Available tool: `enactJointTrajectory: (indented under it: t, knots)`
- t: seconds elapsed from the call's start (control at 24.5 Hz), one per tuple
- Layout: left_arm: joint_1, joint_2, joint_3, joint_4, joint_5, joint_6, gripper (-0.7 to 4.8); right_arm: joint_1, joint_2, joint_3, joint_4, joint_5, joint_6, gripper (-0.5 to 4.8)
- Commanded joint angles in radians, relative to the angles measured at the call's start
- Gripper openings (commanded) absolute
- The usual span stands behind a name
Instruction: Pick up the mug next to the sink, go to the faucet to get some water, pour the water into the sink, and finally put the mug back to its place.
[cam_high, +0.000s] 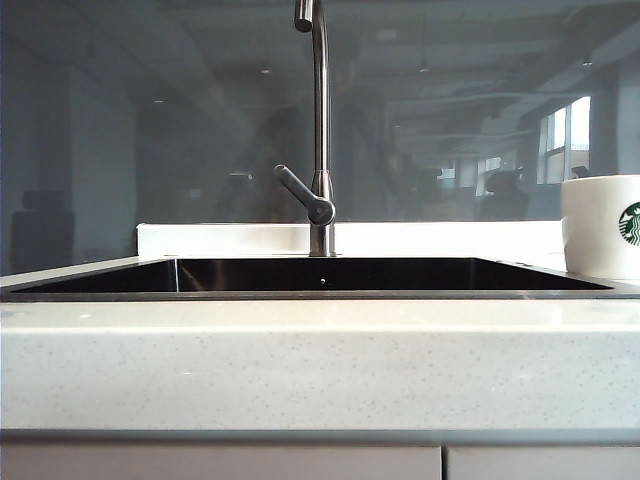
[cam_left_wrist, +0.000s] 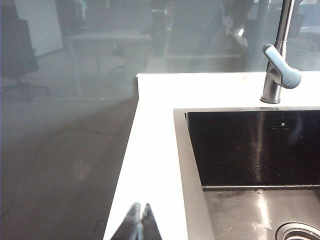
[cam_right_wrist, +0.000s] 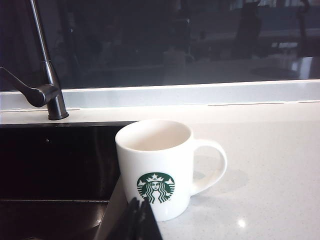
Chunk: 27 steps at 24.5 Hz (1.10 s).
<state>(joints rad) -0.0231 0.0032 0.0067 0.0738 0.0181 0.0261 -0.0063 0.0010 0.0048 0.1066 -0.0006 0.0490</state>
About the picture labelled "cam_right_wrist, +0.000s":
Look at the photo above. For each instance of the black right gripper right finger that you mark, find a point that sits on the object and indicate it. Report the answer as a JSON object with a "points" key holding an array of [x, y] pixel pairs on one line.
{"points": [[148, 225]]}

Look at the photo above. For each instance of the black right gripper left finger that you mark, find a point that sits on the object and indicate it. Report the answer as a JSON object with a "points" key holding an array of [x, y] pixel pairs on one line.
{"points": [[126, 225]]}

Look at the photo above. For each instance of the white Starbucks logo mug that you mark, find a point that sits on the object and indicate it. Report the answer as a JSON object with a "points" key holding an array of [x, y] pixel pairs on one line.
{"points": [[155, 160]]}

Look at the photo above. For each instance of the black undermount kitchen sink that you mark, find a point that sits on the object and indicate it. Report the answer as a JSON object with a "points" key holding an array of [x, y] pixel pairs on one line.
{"points": [[57, 162]]}

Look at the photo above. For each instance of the dark metal gooseneck faucet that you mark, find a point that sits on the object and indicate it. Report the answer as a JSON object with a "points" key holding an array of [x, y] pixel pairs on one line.
{"points": [[53, 97]]}

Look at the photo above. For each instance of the white stone backsplash ledge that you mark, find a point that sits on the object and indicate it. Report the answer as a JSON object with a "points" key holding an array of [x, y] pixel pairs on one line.
{"points": [[190, 93]]}

